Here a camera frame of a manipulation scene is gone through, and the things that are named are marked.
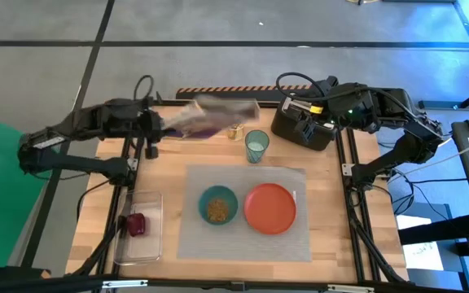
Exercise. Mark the black floor stand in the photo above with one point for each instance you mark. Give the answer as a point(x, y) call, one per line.
point(438, 105)

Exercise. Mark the silver metal bracket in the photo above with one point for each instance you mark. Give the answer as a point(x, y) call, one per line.
point(124, 284)
point(350, 289)

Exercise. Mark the dark red jar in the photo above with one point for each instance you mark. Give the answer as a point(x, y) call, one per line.
point(136, 224)

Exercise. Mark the orange plate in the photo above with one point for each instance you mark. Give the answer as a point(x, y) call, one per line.
point(270, 208)

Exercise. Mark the brown cereal flakes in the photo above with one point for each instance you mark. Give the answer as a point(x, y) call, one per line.
point(217, 210)

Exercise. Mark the black orange hazard striped bar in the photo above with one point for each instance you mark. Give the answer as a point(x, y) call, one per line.
point(238, 93)

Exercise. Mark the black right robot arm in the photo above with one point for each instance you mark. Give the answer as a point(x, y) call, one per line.
point(413, 146)

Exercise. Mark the clear plastic container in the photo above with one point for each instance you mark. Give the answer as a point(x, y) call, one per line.
point(145, 244)

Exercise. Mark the white paper sheet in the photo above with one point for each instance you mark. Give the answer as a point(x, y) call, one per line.
point(422, 256)

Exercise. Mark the purple cereal bag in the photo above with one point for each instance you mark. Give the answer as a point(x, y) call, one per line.
point(218, 114)

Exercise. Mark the grey woven placemat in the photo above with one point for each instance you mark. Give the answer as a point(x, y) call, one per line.
point(238, 244)

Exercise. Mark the black aluminium table frame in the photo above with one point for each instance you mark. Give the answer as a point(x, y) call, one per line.
point(362, 252)

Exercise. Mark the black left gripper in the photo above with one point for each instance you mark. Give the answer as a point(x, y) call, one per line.
point(151, 124)

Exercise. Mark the teal glass tumbler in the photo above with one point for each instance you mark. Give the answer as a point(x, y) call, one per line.
point(257, 148)

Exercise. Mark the black silver toaster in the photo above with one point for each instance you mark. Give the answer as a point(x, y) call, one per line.
point(287, 130)

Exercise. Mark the teal bowl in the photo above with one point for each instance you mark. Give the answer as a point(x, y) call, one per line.
point(204, 203)

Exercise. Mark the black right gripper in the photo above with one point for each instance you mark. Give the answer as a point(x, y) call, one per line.
point(328, 101)

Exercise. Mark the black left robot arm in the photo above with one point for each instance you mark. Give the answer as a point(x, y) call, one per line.
point(92, 120)

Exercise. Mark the black front crossbeam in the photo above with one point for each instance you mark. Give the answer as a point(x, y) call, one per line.
point(218, 285)

